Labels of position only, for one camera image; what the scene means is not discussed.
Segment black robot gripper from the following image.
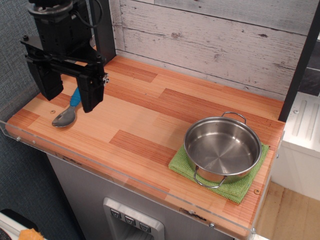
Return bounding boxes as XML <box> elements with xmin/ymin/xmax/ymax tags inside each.
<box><xmin>21</xmin><ymin>6</ymin><xmax>108</xmax><ymax>113</ymax></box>

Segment blue handled metal spoon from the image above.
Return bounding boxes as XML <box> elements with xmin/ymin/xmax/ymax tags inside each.
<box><xmin>52</xmin><ymin>87</ymin><xmax>81</xmax><ymax>128</ymax></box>

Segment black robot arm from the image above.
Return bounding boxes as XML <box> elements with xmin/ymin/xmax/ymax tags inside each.
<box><xmin>20</xmin><ymin>0</ymin><xmax>108</xmax><ymax>113</ymax></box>

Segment stainless steel pan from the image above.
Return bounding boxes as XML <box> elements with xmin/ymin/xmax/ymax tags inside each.
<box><xmin>183</xmin><ymin>112</ymin><xmax>262</xmax><ymax>189</ymax></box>

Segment grey toy fridge cabinet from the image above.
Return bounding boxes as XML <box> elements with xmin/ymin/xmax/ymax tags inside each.
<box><xmin>48</xmin><ymin>154</ymin><xmax>231</xmax><ymax>240</ymax></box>

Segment clear acrylic edge guard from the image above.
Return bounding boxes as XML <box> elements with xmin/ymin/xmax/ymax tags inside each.
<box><xmin>4</xmin><ymin>116</ymin><xmax>284</xmax><ymax>240</ymax></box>

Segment silver dispenser button panel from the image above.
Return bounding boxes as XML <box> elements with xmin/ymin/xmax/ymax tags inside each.
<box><xmin>103</xmin><ymin>197</ymin><xmax>165</xmax><ymax>240</ymax></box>

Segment white and black box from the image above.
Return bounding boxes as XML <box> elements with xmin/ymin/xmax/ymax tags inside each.
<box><xmin>0</xmin><ymin>209</ymin><xmax>39</xmax><ymax>240</ymax></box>

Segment orange object at corner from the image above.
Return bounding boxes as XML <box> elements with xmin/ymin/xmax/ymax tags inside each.
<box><xmin>18</xmin><ymin>228</ymin><xmax>45</xmax><ymax>240</ymax></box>

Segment green folded cloth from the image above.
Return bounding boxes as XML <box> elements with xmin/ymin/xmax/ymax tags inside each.
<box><xmin>168</xmin><ymin>143</ymin><xmax>269</xmax><ymax>204</ymax></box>

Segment white toy sink unit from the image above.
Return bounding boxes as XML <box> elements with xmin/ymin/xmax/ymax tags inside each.
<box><xmin>271</xmin><ymin>92</ymin><xmax>320</xmax><ymax>200</ymax></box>

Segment dark right vertical post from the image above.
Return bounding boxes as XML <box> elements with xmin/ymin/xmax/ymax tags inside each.
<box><xmin>278</xmin><ymin>1</ymin><xmax>320</xmax><ymax>123</ymax></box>

